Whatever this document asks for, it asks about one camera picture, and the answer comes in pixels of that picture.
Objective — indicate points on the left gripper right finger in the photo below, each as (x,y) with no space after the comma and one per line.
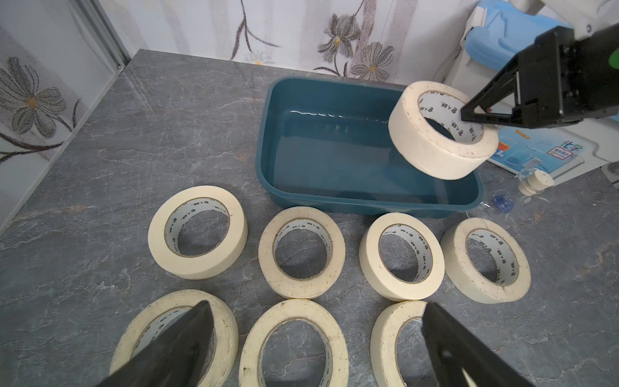
(459,358)

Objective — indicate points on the cream masking tape roll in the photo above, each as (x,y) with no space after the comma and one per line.
(513,276)
(302,218)
(384,340)
(167,223)
(162,313)
(431,262)

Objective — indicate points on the small clear bottle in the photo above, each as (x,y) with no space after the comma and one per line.
(533,184)

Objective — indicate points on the teal plastic storage tray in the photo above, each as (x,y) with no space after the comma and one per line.
(325,144)

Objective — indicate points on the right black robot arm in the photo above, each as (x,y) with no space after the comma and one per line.
(584,17)

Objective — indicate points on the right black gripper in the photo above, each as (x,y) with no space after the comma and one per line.
(558,80)

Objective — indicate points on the blue lidded storage box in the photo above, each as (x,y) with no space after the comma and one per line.
(494,33)

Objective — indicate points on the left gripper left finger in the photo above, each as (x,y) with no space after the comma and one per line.
(175,358)

